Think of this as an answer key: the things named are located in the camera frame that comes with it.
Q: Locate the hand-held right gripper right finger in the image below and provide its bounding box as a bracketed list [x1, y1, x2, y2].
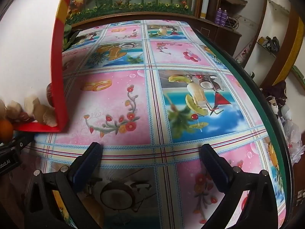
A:
[200, 144, 280, 229]

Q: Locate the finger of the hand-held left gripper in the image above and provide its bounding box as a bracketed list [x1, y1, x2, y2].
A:
[0, 132, 36, 153]

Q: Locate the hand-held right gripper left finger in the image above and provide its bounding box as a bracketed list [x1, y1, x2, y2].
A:
[24, 142, 104, 229]

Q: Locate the orange mandarin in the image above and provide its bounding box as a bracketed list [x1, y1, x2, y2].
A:
[0, 120, 13, 142]

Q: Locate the red cardboard tray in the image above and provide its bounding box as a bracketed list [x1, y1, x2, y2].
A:
[0, 0, 78, 134]

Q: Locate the white plastic bag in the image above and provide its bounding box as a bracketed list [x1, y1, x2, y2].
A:
[281, 118, 305, 163]

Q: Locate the printed tablecloth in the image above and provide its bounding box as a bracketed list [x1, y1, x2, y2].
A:
[36, 19, 290, 229]

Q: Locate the dark maroon cloth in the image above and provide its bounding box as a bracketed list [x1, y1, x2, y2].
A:
[264, 81, 290, 108]

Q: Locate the green leafy vegetable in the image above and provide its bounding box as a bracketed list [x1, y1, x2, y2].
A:
[63, 24, 80, 52]

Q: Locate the white yellow roll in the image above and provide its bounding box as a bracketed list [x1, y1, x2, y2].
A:
[200, 0, 212, 19]

